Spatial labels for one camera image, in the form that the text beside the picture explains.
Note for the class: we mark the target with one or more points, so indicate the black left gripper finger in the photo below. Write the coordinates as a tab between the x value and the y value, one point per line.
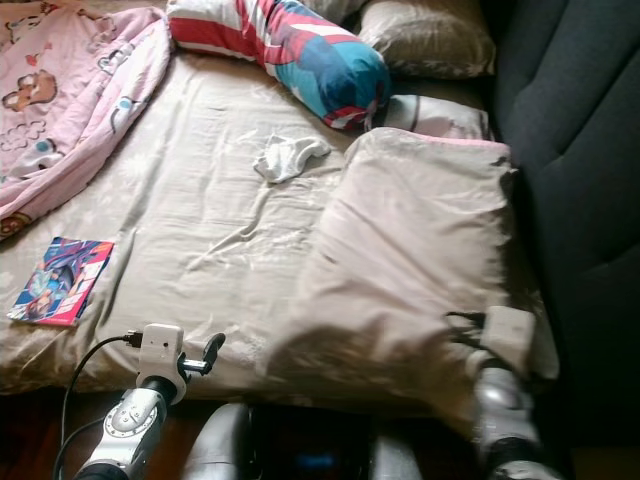
213	345

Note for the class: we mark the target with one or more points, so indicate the colourful comic book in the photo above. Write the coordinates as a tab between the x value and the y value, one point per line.
60	282

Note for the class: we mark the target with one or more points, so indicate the beige duvet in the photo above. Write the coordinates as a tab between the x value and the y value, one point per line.
410	250

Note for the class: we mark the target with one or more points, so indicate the pink bear print quilt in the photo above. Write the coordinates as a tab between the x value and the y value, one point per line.
70	110

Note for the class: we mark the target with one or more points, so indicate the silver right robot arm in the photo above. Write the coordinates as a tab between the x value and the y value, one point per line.
510	420

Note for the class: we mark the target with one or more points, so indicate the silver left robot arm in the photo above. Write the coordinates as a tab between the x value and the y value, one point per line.
135	425

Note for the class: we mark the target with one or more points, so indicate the silver left robot leg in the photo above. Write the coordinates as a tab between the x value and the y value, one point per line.
220	445

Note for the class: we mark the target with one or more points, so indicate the silver robot leg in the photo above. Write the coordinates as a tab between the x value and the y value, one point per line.
395	462
220	445

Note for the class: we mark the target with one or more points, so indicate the beige floral bed sheet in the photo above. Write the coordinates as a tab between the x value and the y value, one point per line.
200	250

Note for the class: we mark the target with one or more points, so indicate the white sock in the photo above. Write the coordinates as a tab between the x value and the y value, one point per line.
290	157

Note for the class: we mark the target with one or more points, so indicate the silver right robot leg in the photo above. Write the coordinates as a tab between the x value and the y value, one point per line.
395	462

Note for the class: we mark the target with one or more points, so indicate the red blue striped bolster pillow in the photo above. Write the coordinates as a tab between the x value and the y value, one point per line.
300	55

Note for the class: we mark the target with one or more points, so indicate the white grey striped pillow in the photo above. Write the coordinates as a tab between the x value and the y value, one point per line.
440	115

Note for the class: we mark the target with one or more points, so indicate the beige pillow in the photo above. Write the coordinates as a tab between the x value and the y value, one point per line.
430	38
335	8

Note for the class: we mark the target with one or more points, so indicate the dark grey upholstered sofa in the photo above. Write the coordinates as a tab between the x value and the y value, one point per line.
570	120

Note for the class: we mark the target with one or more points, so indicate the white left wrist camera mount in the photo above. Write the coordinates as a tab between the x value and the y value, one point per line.
160	350

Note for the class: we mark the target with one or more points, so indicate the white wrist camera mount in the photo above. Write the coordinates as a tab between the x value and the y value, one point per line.
160	350
510	338

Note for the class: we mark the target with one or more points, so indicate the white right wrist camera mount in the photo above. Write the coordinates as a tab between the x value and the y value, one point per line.
510	338

